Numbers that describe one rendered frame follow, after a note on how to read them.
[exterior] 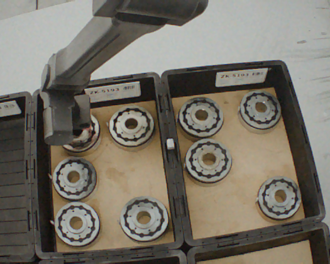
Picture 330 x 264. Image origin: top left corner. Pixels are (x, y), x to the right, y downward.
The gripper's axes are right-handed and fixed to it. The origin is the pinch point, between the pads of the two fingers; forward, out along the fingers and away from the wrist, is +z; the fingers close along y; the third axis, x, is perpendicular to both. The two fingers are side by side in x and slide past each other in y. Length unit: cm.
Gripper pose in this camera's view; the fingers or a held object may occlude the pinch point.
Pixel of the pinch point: (77, 127)
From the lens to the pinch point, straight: 101.8
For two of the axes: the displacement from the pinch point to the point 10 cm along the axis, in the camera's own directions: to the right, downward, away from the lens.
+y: 9.9, -1.3, -0.2
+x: -1.1, -9.2, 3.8
